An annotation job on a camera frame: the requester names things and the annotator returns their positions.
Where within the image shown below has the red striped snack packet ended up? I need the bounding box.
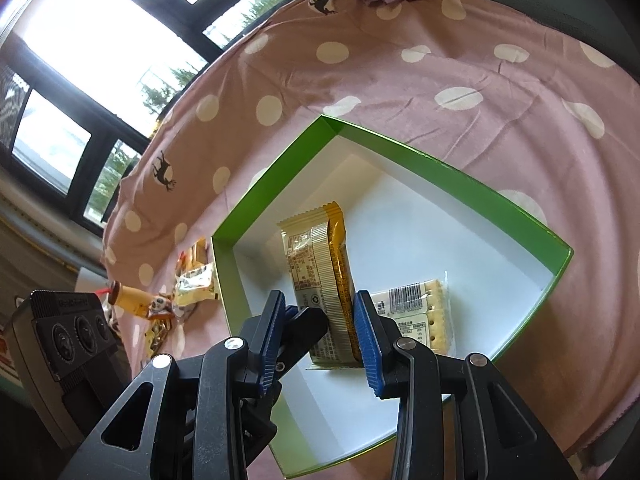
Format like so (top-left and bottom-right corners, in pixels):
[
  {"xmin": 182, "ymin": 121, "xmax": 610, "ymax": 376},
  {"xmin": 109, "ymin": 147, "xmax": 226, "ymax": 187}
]
[{"xmin": 175, "ymin": 237, "xmax": 211, "ymax": 273}]

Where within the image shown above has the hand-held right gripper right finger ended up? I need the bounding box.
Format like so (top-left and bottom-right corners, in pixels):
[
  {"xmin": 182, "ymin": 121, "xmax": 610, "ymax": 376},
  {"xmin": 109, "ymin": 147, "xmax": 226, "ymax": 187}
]
[{"xmin": 352, "ymin": 290, "xmax": 571, "ymax": 480}]

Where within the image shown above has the green cardboard box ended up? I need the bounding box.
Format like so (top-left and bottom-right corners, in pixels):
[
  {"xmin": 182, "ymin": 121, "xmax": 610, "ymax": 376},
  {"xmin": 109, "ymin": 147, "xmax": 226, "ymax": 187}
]
[{"xmin": 211, "ymin": 114, "xmax": 575, "ymax": 478}]

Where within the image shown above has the dark snack packet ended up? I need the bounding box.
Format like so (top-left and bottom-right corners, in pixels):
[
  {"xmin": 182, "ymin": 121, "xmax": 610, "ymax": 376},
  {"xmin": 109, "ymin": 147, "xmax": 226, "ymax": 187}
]
[{"xmin": 145, "ymin": 317, "xmax": 173, "ymax": 358}]

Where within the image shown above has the pink polka dot blanket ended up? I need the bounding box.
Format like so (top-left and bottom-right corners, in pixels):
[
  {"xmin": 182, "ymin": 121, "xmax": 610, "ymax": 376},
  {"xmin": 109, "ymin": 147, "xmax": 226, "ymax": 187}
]
[{"xmin": 100, "ymin": 0, "xmax": 640, "ymax": 480}]

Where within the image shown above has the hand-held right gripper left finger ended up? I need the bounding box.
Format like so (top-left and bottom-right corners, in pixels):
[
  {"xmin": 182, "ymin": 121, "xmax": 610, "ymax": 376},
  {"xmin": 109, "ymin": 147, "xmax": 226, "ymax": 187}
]
[{"xmin": 57, "ymin": 289, "xmax": 288, "ymax": 480}]

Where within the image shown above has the yellow orange snack packet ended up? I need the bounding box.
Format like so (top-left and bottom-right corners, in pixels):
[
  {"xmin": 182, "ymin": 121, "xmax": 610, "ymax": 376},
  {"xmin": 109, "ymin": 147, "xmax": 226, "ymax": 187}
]
[{"xmin": 276, "ymin": 201, "xmax": 362, "ymax": 367}]

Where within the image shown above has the clear cracker packet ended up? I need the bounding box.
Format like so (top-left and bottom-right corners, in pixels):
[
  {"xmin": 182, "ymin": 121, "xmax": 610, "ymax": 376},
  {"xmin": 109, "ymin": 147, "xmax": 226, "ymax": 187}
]
[{"xmin": 372, "ymin": 277, "xmax": 453, "ymax": 356}]

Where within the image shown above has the yellow bottle with brown cap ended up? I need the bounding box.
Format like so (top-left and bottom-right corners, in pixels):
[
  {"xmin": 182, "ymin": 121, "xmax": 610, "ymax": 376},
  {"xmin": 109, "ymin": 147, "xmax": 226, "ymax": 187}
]
[{"xmin": 97, "ymin": 282, "xmax": 151, "ymax": 318}]

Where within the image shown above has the yellow packet with dark picture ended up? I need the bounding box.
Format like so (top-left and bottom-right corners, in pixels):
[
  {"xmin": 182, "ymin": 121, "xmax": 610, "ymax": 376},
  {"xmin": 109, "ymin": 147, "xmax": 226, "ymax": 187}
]
[{"xmin": 147, "ymin": 295, "xmax": 176, "ymax": 321}]

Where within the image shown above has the black framed window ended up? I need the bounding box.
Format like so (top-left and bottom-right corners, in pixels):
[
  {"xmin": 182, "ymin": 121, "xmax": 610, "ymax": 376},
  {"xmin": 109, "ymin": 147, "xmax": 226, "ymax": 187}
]
[{"xmin": 0, "ymin": 0, "xmax": 296, "ymax": 233}]

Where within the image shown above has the yellow crinkled snack packet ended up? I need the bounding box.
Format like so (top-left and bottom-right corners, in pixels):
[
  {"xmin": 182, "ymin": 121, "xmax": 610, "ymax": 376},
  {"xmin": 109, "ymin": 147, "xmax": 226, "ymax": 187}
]
[{"xmin": 172, "ymin": 265, "xmax": 221, "ymax": 308}]

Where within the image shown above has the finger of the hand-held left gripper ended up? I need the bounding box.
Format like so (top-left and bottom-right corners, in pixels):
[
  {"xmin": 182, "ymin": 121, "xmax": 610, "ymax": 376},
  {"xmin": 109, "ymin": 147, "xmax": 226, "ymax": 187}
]
[{"xmin": 272, "ymin": 306, "xmax": 331, "ymax": 397}]

